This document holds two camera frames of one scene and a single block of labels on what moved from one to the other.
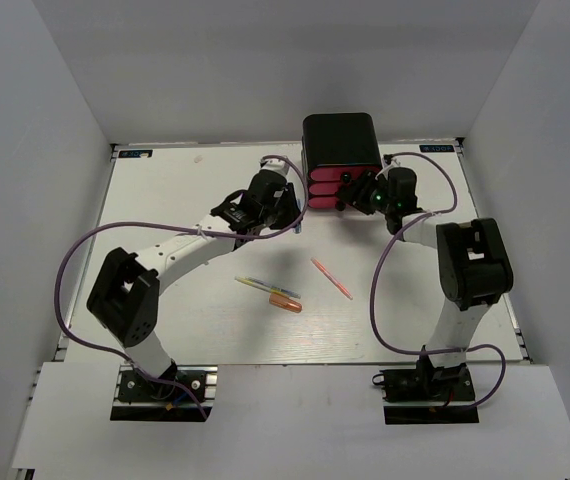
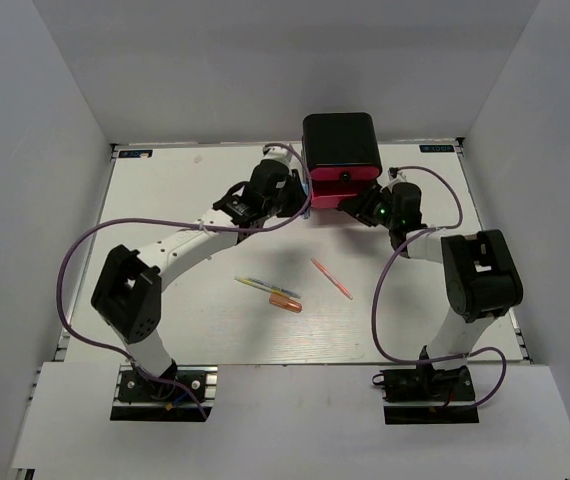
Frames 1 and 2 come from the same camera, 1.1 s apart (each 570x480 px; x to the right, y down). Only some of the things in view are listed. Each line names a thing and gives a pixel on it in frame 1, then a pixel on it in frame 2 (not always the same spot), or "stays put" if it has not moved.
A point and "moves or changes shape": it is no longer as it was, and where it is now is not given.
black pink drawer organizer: x=335 y=149 stays put
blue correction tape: x=298 y=228 moves or changes shape
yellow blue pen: x=268 y=287 stays put
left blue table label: x=134 y=153 stays put
